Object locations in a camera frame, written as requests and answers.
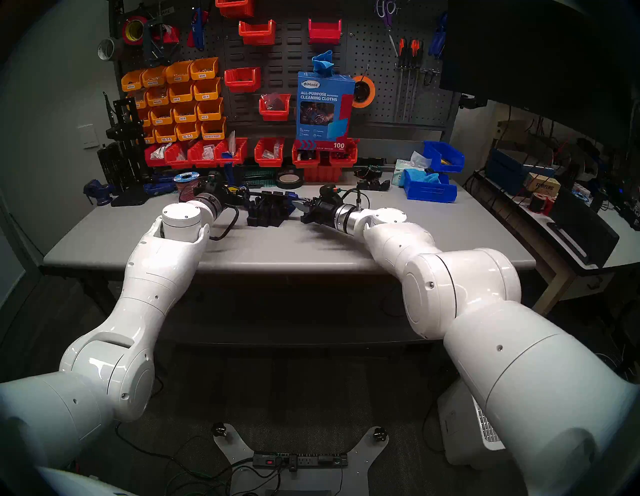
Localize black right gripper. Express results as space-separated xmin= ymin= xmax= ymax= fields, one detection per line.
xmin=291 ymin=195 xmax=342 ymax=226

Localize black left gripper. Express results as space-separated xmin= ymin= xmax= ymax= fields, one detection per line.
xmin=220 ymin=185 xmax=252 ymax=209

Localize blue bar clamp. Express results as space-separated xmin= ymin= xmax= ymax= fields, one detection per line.
xmin=224 ymin=161 xmax=299 ymax=215

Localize blue black quick clamp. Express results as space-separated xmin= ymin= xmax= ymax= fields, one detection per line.
xmin=142 ymin=175 xmax=182 ymax=196

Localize dark green C-clamp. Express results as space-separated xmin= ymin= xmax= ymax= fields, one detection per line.
xmin=142 ymin=5 xmax=182 ymax=66

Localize green cutting mat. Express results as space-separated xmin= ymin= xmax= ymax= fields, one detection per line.
xmin=200 ymin=168 xmax=277 ymax=187

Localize blue cleaning cloths box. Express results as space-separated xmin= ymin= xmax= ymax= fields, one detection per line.
xmin=295 ymin=71 xmax=356 ymax=151

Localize white tissue box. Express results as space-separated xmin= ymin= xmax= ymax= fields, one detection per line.
xmin=391 ymin=151 xmax=432 ymax=187

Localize blue plastic storage bin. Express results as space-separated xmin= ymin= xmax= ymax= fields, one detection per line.
xmin=423 ymin=141 xmax=466 ymax=173
xmin=403 ymin=169 xmax=458 ymax=203

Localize black metal stand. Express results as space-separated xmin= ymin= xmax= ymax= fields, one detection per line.
xmin=103 ymin=92 xmax=151 ymax=207

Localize orange tape roll on pegboard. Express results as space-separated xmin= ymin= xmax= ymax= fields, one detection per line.
xmin=352 ymin=75 xmax=376 ymax=109

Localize blue bench vise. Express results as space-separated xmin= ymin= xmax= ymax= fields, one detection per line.
xmin=83 ymin=179 xmax=115 ymax=207

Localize dark grey pegboard panel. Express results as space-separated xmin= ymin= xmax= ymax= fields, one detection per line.
xmin=107 ymin=0 xmax=458 ymax=132

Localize orange black screwdriver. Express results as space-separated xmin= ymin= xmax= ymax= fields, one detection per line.
xmin=414 ymin=41 xmax=426 ymax=118
xmin=392 ymin=39 xmax=407 ymax=123
xmin=402 ymin=40 xmax=418 ymax=121

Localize red tape roll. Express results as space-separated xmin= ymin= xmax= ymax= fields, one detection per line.
xmin=122 ymin=16 xmax=149 ymax=46

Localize blue crate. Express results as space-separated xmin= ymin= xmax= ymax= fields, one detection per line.
xmin=485 ymin=148 xmax=556 ymax=196

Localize cardboard box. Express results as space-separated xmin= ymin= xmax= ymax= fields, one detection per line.
xmin=523 ymin=173 xmax=562 ymax=196

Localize black power strip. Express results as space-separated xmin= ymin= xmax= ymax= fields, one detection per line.
xmin=252 ymin=451 xmax=349 ymax=469

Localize white air purifier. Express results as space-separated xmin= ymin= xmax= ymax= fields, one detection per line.
xmin=436 ymin=380 xmax=507 ymax=469

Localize black laptop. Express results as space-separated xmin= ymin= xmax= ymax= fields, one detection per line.
xmin=547 ymin=190 xmax=621 ymax=268

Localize black monitor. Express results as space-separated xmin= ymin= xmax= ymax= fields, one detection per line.
xmin=440 ymin=0 xmax=640 ymax=151

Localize white side desk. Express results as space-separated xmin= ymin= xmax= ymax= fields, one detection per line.
xmin=470 ymin=167 xmax=640 ymax=331

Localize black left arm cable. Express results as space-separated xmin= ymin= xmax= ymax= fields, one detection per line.
xmin=210 ymin=206 xmax=240 ymax=242

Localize grey duct tape roll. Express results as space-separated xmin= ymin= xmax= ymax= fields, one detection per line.
xmin=97 ymin=37 xmax=126 ymax=62

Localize purple handled scissors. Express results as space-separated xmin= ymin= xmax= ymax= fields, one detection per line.
xmin=375 ymin=0 xmax=398 ymax=32

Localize blue handled pliers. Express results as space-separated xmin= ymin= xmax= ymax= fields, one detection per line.
xmin=428 ymin=14 xmax=449 ymax=60

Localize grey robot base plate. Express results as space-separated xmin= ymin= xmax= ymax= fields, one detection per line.
xmin=211 ymin=422 xmax=390 ymax=496

